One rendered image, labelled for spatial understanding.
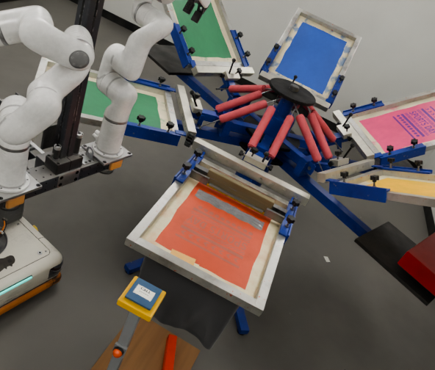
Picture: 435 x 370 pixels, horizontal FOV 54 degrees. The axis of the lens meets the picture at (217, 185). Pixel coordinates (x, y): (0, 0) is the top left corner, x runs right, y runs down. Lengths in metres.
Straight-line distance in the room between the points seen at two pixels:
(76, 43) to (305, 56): 2.65
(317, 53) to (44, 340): 2.83
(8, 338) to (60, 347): 0.26
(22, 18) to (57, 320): 1.77
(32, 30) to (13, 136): 0.31
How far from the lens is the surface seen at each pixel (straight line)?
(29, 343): 2.54
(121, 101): 1.66
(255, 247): 1.95
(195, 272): 1.66
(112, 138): 1.76
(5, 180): 1.54
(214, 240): 1.87
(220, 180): 2.10
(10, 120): 1.33
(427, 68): 6.10
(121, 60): 1.65
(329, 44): 3.84
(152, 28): 1.59
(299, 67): 3.58
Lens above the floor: 2.16
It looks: 33 degrees down
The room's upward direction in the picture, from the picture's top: 25 degrees clockwise
